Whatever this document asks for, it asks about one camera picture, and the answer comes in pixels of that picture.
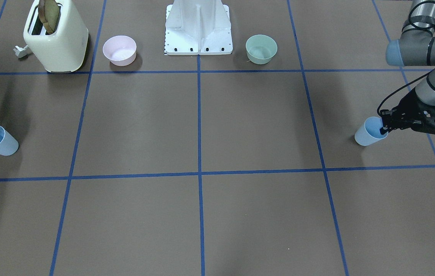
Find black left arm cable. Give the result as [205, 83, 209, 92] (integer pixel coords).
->
[377, 0, 435, 115]

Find toast slice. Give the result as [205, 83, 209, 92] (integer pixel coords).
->
[38, 0, 60, 35]

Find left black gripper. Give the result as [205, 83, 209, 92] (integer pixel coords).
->
[379, 92, 435, 135]

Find blue cup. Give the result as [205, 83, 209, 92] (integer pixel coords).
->
[354, 117, 388, 146]
[0, 126, 19, 156]

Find cream toaster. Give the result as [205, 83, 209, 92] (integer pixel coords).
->
[23, 0, 89, 74]

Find white pedestal column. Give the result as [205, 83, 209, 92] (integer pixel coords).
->
[164, 0, 233, 56]

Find pink bowl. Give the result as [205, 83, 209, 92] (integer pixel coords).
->
[102, 35, 137, 66]

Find green bowl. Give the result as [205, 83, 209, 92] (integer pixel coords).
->
[245, 34, 278, 65]

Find white toaster plug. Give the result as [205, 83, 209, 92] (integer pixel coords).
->
[13, 45, 31, 58]

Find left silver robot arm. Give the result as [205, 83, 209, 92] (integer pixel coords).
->
[377, 0, 435, 135]

